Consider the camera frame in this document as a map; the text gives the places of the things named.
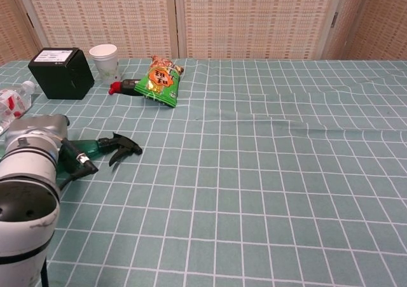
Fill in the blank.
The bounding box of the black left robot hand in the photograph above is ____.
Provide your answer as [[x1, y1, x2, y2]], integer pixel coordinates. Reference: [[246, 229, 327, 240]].
[[57, 143, 81, 175]]

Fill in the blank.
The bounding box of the green translucent spray bottle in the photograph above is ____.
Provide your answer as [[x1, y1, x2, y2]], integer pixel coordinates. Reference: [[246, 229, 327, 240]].
[[55, 132, 143, 183]]

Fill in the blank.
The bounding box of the clear water bottle red label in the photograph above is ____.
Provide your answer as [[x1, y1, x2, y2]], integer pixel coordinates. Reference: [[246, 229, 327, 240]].
[[0, 80, 37, 136]]

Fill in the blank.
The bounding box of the dark bottle with red cap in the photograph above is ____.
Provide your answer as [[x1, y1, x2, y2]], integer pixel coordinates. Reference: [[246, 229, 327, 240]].
[[109, 78, 142, 97]]

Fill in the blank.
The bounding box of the black box with white label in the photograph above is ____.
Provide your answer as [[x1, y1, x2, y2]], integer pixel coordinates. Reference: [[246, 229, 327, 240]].
[[27, 46, 95, 101]]

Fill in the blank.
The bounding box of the white paper cup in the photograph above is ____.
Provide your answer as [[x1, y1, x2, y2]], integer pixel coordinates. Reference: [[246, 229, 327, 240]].
[[88, 44, 120, 85]]

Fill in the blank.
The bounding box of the green snack bag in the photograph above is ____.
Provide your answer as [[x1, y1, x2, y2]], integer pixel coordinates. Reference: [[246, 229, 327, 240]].
[[134, 55, 185, 109]]

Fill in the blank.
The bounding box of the green checked tablecloth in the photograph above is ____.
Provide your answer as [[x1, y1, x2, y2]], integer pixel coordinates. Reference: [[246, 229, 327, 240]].
[[0, 57, 407, 287]]

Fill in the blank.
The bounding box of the woven folding screen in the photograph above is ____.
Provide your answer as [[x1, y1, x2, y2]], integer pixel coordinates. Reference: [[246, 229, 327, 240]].
[[0, 0, 407, 66]]

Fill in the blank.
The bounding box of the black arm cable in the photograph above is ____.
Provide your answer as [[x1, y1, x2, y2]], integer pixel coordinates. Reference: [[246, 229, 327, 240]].
[[56, 137, 100, 191]]

